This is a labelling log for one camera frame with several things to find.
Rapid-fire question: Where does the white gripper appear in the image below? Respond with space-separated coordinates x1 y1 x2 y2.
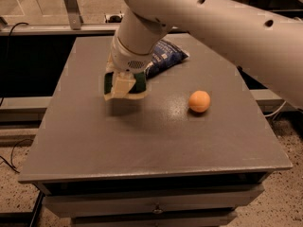
104 35 152 100

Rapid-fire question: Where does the green and yellow sponge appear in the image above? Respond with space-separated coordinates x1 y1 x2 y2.
104 72 146 95

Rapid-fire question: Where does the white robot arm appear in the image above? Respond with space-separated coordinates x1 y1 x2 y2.
106 0 303 110

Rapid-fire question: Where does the blue chip bag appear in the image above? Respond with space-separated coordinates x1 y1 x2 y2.
145 40 189 79

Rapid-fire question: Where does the power strip on floor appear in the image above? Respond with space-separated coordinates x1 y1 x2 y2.
105 13 124 24

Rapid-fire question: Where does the orange fruit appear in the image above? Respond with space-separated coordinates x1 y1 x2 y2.
188 91 210 113

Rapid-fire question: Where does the grey drawer cabinet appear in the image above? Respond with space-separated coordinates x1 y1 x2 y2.
19 34 292 227

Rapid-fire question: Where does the metal drawer knob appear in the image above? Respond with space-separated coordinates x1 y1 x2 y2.
152 206 163 215

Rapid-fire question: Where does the left metal bracket post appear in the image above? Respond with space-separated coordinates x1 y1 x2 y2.
63 0 82 30

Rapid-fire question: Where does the horizontal metal rail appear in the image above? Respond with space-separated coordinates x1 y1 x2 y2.
0 24 119 36

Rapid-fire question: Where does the black cable on left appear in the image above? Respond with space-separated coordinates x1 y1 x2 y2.
0 22 34 174

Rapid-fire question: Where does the white cable on right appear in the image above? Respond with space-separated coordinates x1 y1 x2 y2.
263 100 288 118

